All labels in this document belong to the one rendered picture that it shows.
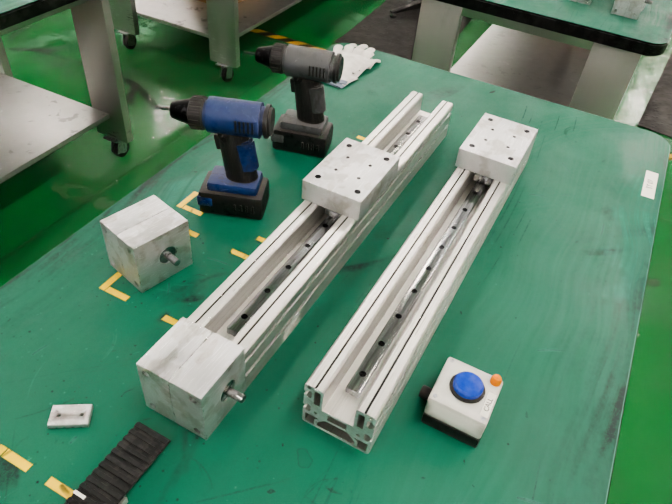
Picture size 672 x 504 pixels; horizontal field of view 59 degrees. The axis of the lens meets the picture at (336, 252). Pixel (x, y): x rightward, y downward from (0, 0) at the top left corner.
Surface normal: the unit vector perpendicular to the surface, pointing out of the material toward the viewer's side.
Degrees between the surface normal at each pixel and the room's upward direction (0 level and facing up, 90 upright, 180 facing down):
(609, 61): 90
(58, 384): 0
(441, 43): 90
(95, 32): 90
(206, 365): 0
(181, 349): 0
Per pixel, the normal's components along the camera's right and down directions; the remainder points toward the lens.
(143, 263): 0.74, 0.50
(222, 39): -0.46, 0.58
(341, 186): 0.08, -0.73
